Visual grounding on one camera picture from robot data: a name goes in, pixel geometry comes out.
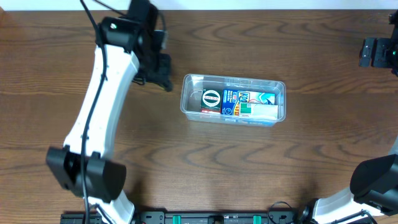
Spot red Panadol ActiFast box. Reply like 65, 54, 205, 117
200, 108, 221, 114

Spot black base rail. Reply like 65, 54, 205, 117
60, 210, 312, 224

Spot blue Kool Fever box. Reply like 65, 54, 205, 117
221, 89, 275, 116

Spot clear plastic container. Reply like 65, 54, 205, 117
180, 74, 286, 126

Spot green Zam-Buk box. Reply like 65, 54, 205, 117
200, 89, 223, 112

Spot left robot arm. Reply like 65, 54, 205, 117
46, 0, 173, 223

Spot white green medicine box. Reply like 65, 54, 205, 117
239, 103, 278, 120

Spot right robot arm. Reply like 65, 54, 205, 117
300, 37, 397, 223

